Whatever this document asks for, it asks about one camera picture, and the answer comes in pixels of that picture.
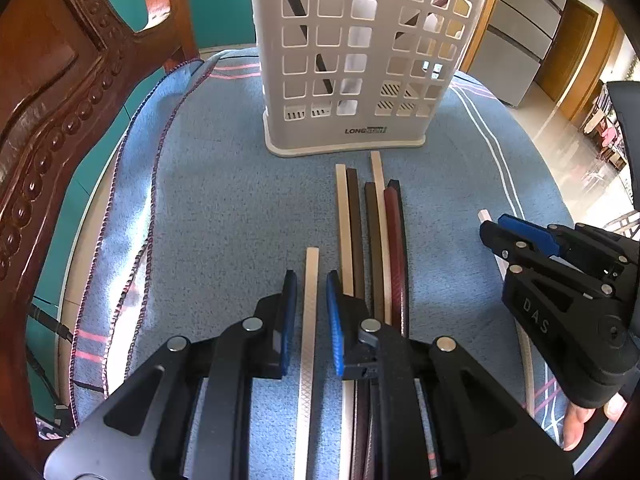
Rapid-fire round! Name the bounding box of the white textured chopstick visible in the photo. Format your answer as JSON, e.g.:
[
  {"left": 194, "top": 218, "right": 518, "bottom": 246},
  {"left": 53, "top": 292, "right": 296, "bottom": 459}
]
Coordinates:
[{"left": 292, "top": 246, "right": 321, "bottom": 480}]

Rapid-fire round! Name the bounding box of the black chair back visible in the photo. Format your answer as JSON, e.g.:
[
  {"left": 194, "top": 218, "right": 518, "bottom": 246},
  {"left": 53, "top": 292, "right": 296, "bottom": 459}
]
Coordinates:
[{"left": 606, "top": 80, "right": 640, "bottom": 211}]

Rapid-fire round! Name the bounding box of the black strap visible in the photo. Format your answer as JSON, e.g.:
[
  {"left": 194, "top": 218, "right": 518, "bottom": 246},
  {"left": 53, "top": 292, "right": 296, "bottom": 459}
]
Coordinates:
[{"left": 27, "top": 297, "right": 78, "bottom": 426}]

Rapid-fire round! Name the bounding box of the white plastic utensil basket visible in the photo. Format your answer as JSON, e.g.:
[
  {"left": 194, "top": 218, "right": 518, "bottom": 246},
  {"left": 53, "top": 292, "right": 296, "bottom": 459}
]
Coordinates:
[{"left": 247, "top": 0, "right": 495, "bottom": 157}]

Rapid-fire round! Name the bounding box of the grey refrigerator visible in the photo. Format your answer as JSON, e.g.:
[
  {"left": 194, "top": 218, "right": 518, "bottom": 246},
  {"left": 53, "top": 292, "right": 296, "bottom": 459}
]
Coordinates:
[{"left": 467, "top": 0, "right": 571, "bottom": 108}]

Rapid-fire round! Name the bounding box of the wooden door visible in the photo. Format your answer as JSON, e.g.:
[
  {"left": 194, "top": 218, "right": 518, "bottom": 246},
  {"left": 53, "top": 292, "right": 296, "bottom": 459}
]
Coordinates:
[{"left": 537, "top": 0, "right": 601, "bottom": 111}]

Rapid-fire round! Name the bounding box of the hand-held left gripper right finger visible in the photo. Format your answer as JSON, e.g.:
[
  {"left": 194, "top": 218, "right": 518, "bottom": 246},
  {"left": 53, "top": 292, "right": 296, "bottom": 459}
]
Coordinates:
[{"left": 325, "top": 270, "right": 575, "bottom": 480}]

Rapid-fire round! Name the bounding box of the black chopstick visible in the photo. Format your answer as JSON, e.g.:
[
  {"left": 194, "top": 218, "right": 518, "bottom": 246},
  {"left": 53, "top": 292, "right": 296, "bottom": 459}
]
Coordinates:
[{"left": 281, "top": 0, "right": 334, "bottom": 99}]

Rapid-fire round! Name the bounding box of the plain white chopstick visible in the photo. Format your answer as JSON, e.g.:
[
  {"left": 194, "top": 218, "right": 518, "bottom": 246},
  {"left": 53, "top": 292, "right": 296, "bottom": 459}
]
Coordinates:
[{"left": 477, "top": 208, "right": 538, "bottom": 401}]

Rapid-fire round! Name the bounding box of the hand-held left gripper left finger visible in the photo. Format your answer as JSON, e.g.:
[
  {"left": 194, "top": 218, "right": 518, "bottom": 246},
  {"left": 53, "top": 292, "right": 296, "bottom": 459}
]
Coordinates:
[{"left": 44, "top": 269, "right": 299, "bottom": 480}]

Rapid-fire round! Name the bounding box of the person's right hand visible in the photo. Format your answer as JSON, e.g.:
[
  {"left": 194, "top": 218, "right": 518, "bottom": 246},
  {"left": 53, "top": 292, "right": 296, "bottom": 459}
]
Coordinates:
[{"left": 563, "top": 394, "right": 629, "bottom": 450}]

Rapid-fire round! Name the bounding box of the blue striped towel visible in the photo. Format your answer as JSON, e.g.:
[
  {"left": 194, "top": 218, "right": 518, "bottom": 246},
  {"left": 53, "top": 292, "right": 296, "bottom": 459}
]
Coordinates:
[{"left": 70, "top": 47, "right": 576, "bottom": 480}]

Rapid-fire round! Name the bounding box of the olive brown chopstick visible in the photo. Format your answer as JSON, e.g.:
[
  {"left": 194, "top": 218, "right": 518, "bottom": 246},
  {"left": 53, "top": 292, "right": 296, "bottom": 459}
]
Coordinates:
[{"left": 364, "top": 182, "right": 386, "bottom": 326}]

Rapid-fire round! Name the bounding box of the carved wooden chair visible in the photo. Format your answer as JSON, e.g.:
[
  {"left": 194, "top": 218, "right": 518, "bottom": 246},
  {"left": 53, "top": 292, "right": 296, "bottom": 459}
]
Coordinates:
[{"left": 0, "top": 0, "right": 203, "bottom": 461}]

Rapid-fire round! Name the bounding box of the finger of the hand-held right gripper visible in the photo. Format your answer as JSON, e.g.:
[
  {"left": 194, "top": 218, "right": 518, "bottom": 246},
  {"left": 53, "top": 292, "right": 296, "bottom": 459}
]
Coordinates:
[
  {"left": 479, "top": 221, "right": 618, "bottom": 361},
  {"left": 500, "top": 214, "right": 640, "bottom": 281}
]

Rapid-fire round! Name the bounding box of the red-brown chopstick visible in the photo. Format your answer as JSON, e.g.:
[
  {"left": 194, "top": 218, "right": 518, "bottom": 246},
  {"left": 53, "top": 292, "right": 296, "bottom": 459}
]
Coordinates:
[{"left": 383, "top": 179, "right": 412, "bottom": 338}]

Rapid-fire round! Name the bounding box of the cream chopstick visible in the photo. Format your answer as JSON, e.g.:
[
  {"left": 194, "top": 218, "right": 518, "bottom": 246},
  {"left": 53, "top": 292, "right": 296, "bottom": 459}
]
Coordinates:
[
  {"left": 369, "top": 151, "right": 396, "bottom": 328},
  {"left": 334, "top": 163, "right": 357, "bottom": 480}
]

